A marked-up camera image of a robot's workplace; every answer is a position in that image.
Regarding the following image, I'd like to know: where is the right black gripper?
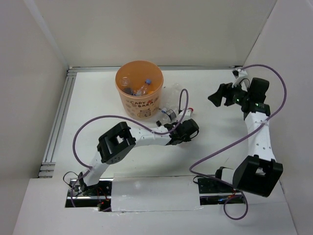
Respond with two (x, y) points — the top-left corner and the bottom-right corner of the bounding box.
(208, 79), (251, 107)

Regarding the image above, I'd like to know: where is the clear bottle black label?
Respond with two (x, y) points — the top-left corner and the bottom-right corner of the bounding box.
(156, 106), (179, 127)

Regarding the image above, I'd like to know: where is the clear crushed bottle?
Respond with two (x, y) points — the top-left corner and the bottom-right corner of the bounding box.
(164, 83), (182, 110)

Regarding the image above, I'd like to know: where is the clear bottle blue cap label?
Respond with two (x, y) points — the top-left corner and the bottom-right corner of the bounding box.
(135, 79), (152, 96)

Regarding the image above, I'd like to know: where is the green soda bottle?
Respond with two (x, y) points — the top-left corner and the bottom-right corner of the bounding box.
(123, 87), (134, 95)

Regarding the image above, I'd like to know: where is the blue label white cap bottle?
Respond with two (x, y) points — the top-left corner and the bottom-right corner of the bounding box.
(119, 76), (131, 87)

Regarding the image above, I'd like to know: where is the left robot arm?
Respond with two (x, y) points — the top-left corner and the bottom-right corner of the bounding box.
(79, 119), (199, 195)

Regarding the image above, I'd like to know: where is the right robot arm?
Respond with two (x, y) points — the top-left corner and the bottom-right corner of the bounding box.
(208, 78), (283, 197)

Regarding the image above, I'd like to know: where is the orange plastic capybara bin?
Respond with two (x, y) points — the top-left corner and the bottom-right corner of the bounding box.
(115, 60), (164, 120)

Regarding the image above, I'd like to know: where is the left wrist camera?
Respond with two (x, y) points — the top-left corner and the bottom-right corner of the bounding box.
(177, 109), (192, 122)

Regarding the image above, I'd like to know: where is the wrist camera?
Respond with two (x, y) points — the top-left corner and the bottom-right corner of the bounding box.
(177, 109), (192, 122)
(232, 68), (248, 88)

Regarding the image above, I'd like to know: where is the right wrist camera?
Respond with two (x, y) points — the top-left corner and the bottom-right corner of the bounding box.
(232, 68), (248, 88)

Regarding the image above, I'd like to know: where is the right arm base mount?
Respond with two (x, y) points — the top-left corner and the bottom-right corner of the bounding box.
(193, 176), (244, 206)

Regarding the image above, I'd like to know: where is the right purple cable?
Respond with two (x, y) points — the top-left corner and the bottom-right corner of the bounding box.
(189, 64), (287, 220)

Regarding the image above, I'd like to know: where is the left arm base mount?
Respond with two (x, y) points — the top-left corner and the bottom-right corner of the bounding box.
(62, 171), (113, 212)

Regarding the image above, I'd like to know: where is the aluminium frame rail back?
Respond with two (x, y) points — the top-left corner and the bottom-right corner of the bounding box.
(67, 65), (243, 74)

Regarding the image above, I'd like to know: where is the aluminium frame rail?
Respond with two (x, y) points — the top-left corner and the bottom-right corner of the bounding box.
(37, 69), (77, 178)
(67, 65), (243, 74)

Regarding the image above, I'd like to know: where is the aluminium frame rail left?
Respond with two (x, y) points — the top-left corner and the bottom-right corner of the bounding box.
(37, 69), (77, 178)

